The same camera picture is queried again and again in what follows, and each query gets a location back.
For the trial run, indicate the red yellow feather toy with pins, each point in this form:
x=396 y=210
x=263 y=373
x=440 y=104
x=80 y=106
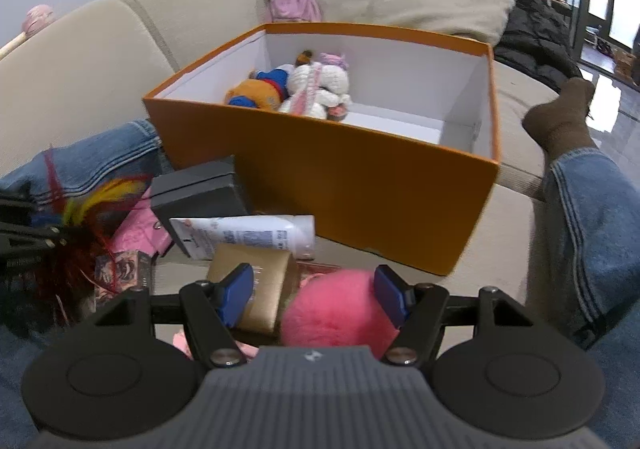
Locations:
x=100 y=194

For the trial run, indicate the white crochet bunny toy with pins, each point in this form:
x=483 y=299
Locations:
x=315 y=84

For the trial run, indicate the person's left leg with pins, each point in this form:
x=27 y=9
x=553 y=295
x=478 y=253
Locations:
x=100 y=159

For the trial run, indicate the orange cardboard box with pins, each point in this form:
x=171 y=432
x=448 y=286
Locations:
x=350 y=179

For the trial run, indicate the grey box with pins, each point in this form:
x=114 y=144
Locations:
x=200 y=189

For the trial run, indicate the wooden stick with pink ball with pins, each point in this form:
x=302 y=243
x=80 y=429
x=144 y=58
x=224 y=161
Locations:
x=37 y=19

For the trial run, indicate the pink fluffy pompom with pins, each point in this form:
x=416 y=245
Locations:
x=335 y=314

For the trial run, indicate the brown sock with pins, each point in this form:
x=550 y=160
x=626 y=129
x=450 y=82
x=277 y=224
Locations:
x=560 y=119

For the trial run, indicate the person's right leg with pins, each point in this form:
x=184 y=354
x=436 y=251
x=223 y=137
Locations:
x=600 y=229

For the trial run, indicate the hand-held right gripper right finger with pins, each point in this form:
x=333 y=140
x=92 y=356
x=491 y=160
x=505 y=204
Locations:
x=392 y=294

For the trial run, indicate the black puffer jacket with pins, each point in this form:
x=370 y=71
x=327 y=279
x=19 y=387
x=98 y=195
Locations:
x=535 y=29

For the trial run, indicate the person's leg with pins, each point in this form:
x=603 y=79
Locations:
x=100 y=159
x=600 y=229

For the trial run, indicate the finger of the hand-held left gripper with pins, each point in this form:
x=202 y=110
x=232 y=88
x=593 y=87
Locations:
x=15 y=212
x=30 y=235

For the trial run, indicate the orange and blue plush toy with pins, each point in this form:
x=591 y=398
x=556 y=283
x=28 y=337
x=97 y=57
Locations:
x=255 y=94

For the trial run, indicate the beige sofa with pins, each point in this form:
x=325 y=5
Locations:
x=100 y=54

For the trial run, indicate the white cream tube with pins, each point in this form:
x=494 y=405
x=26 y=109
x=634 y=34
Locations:
x=240 y=234

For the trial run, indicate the gold gift box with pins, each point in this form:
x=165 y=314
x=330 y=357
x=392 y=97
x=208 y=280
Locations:
x=270 y=279

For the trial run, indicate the patterned card pack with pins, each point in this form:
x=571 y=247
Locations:
x=120 y=273

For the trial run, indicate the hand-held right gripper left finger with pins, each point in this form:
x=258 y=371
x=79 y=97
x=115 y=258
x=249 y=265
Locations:
x=235 y=290

